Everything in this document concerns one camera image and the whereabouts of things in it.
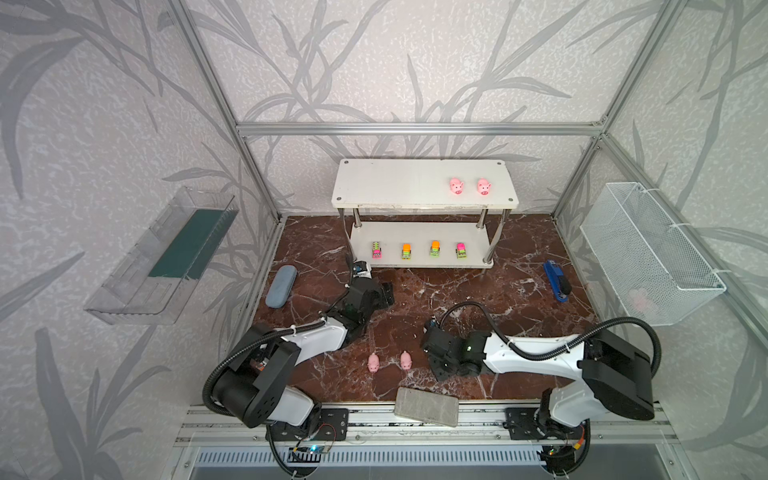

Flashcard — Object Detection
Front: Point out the pink toy pig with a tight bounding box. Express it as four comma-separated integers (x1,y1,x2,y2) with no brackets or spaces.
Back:
477,178,492,196
367,353,380,373
400,351,413,371
449,178,464,195

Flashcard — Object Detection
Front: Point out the orange green mixer truck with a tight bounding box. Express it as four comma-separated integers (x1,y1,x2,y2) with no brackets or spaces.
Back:
429,240,441,258

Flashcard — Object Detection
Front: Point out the pink green mixer truck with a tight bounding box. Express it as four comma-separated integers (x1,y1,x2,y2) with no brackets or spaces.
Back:
455,242,468,259

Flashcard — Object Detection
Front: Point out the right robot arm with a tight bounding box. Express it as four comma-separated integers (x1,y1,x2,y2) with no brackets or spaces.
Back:
421,301,662,428

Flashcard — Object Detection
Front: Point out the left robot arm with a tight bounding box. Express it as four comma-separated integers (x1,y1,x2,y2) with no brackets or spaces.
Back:
202,277,394,433

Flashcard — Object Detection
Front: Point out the white two-tier shelf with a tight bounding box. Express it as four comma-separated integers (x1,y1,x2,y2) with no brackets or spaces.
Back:
331,159,519,269

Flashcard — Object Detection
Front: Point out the grey sponge block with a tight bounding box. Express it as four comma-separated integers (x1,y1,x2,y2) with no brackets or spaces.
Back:
394,387,460,428

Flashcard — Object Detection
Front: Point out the grey blue glasses case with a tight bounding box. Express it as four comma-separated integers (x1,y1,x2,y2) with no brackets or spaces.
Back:
265,265,298,309

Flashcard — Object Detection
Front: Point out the blue stapler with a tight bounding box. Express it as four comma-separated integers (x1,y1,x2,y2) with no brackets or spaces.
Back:
543,260,572,303

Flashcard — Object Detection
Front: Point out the green circuit board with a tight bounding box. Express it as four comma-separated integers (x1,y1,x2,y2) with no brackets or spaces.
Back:
289,444,333,463

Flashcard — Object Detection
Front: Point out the pink item in basket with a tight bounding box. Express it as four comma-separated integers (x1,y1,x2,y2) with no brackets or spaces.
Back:
628,288,658,315

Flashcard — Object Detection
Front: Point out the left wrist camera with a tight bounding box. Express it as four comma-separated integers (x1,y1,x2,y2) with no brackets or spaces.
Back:
351,260,372,280

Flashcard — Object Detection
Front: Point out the clear plastic wall bin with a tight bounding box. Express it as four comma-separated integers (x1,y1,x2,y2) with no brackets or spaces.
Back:
84,186,239,326

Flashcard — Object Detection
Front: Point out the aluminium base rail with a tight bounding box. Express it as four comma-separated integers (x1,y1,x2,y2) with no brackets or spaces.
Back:
173,400,680,447

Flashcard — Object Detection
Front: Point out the white wire mesh basket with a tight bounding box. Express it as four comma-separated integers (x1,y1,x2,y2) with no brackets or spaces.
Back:
580,182,727,327

